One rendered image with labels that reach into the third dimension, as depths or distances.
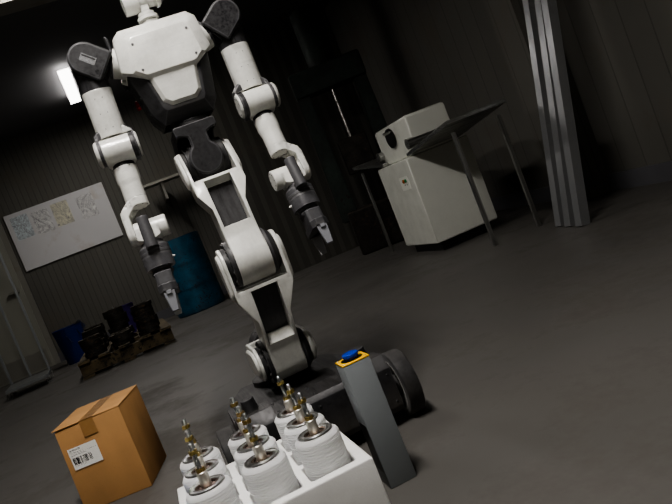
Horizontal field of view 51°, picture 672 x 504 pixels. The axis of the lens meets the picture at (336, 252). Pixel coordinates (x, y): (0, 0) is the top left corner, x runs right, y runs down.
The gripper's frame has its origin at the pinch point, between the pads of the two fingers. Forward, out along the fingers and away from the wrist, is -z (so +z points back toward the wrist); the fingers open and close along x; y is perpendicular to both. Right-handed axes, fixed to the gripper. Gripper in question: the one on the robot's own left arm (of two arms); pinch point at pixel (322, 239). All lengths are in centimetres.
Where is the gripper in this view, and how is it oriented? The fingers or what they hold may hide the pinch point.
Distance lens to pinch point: 215.0
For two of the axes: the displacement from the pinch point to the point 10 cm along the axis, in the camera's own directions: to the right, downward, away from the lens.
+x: 1.9, -3.1, -9.3
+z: -4.3, -8.8, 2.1
